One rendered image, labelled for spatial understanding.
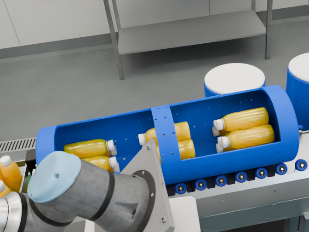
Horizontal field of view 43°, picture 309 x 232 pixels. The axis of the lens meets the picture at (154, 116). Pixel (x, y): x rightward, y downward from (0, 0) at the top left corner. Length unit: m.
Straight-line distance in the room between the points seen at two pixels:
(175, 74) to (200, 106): 2.50
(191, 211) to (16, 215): 0.48
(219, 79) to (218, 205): 0.64
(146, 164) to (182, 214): 0.23
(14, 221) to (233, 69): 1.34
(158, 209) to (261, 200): 0.76
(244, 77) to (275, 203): 0.61
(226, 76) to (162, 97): 1.83
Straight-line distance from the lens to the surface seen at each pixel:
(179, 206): 1.14
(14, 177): 1.64
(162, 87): 3.81
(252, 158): 1.37
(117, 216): 0.87
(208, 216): 1.53
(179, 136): 1.37
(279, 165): 1.50
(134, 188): 0.88
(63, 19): 4.79
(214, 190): 1.47
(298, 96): 1.93
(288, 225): 2.05
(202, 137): 1.57
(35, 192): 0.84
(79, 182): 0.82
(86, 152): 1.45
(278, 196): 1.56
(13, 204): 0.90
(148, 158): 0.96
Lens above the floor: 2.01
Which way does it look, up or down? 36 degrees down
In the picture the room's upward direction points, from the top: 10 degrees counter-clockwise
